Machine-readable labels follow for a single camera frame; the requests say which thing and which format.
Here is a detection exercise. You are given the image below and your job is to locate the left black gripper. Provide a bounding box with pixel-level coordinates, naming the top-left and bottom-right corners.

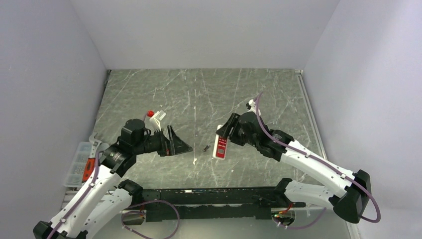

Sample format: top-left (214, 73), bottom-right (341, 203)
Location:
top-left (133, 124), bottom-right (192, 156)

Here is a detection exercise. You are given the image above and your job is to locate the red white remote control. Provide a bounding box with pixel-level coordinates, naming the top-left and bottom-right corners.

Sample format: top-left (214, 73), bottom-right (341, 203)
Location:
top-left (212, 134), bottom-right (227, 160)

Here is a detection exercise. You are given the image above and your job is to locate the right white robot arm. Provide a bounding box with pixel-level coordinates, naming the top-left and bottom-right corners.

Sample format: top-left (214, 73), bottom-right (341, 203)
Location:
top-left (216, 112), bottom-right (371, 224)

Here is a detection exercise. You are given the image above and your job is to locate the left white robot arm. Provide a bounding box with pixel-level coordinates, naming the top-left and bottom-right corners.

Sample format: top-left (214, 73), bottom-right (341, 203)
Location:
top-left (33, 119), bottom-right (193, 239)

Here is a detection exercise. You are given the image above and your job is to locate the clear plastic screw box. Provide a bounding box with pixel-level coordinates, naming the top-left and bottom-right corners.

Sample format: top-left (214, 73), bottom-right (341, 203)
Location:
top-left (63, 142), bottom-right (92, 188)

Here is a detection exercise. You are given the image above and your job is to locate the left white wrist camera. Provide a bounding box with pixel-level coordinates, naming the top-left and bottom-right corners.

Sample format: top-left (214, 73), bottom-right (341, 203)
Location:
top-left (146, 110), bottom-right (166, 131)

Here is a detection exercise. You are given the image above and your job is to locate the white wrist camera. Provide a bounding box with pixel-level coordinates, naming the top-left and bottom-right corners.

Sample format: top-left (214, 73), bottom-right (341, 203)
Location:
top-left (146, 110), bottom-right (166, 131)
top-left (246, 99), bottom-right (261, 116)

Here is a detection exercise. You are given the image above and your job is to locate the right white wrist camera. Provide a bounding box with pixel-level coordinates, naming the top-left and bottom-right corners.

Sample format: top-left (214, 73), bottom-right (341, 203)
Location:
top-left (246, 99), bottom-right (261, 116)

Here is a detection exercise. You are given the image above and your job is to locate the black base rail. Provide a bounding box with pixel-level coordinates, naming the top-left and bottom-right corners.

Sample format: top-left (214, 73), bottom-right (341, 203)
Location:
top-left (131, 186), bottom-right (305, 222)

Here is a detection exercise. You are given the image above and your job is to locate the orange handled adjustable wrench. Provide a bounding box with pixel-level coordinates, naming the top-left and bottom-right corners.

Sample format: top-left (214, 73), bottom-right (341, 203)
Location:
top-left (82, 132), bottom-right (102, 183)

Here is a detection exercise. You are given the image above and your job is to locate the aluminium frame rail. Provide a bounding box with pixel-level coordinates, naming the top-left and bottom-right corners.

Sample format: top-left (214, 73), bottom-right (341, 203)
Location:
top-left (295, 69), bottom-right (327, 159)

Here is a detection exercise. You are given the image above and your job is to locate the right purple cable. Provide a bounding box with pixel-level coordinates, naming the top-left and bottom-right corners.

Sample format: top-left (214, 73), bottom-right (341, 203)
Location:
top-left (254, 92), bottom-right (381, 230)

